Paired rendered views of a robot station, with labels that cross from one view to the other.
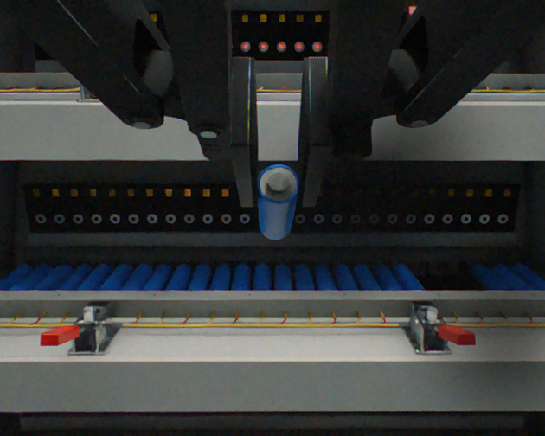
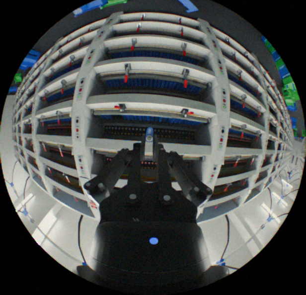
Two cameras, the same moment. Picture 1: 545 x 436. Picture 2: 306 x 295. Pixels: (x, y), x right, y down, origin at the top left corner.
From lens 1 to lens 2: 0.02 m
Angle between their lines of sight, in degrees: 8
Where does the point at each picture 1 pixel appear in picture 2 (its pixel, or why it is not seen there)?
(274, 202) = (150, 135)
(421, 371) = (123, 100)
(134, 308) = (177, 115)
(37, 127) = (191, 150)
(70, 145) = (186, 147)
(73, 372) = (188, 106)
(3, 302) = (198, 119)
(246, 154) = (155, 145)
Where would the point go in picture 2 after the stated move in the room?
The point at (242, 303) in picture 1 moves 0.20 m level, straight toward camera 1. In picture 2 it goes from (157, 114) to (158, 108)
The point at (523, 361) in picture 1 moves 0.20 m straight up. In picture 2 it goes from (106, 102) to (105, 149)
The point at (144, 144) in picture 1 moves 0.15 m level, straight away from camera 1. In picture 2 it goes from (173, 146) to (174, 140)
